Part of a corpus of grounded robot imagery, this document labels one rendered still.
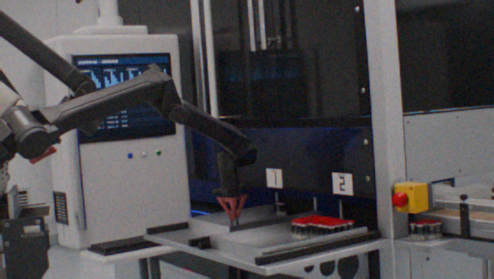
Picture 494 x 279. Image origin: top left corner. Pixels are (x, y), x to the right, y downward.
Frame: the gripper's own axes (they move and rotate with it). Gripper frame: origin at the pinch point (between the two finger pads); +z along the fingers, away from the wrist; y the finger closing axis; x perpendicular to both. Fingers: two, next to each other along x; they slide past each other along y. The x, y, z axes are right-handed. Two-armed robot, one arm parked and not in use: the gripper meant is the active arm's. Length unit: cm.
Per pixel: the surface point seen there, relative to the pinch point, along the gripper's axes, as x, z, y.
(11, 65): 479, -87, 187
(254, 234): -13.6, 3.1, -6.3
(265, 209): 12.9, 4.0, 27.8
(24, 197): 479, 43, 182
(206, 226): 8.4, 2.6, -4.0
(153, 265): 63, 26, 15
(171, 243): 8.8, 4.5, -18.4
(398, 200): -56, -6, 4
